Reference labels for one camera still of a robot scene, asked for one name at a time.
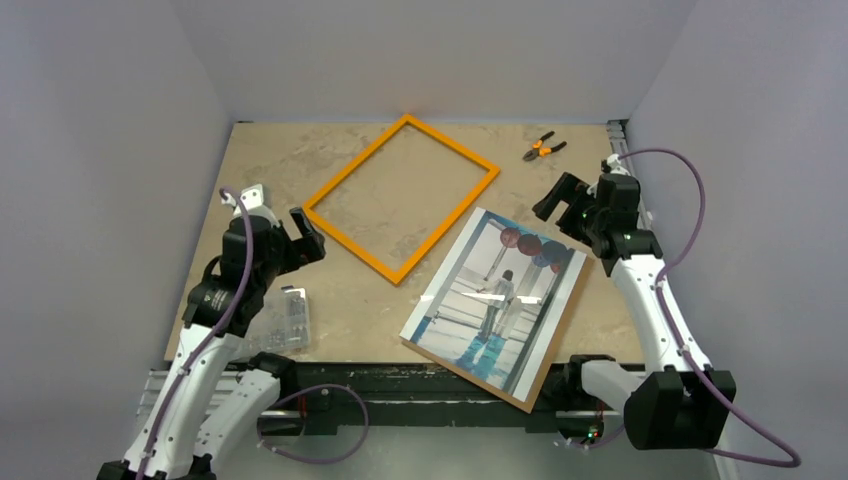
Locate orange black pliers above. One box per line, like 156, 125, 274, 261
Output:
522, 130, 568, 162

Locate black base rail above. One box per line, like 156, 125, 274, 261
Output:
228, 360, 624, 439

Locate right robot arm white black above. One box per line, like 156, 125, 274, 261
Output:
533, 156, 736, 450

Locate clear plastic screw box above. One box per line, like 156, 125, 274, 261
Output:
233, 286, 311, 361

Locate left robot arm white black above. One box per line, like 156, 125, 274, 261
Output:
98, 184, 325, 479

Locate photo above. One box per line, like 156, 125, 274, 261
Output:
399, 208, 591, 412

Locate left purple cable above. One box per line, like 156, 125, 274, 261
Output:
134, 186, 370, 480

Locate aluminium extrusion rail front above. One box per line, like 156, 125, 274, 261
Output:
135, 368, 256, 419

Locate orange wooden picture frame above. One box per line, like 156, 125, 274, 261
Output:
304, 114, 501, 285

